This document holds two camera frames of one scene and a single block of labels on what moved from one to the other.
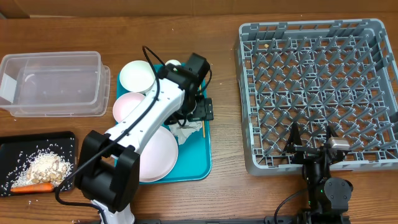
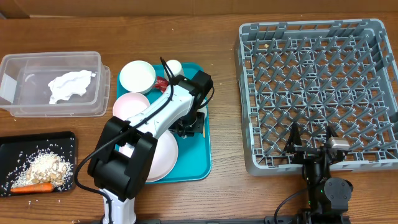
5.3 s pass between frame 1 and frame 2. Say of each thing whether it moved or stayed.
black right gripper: stayed
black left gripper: moved
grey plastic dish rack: stayed
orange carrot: stayed
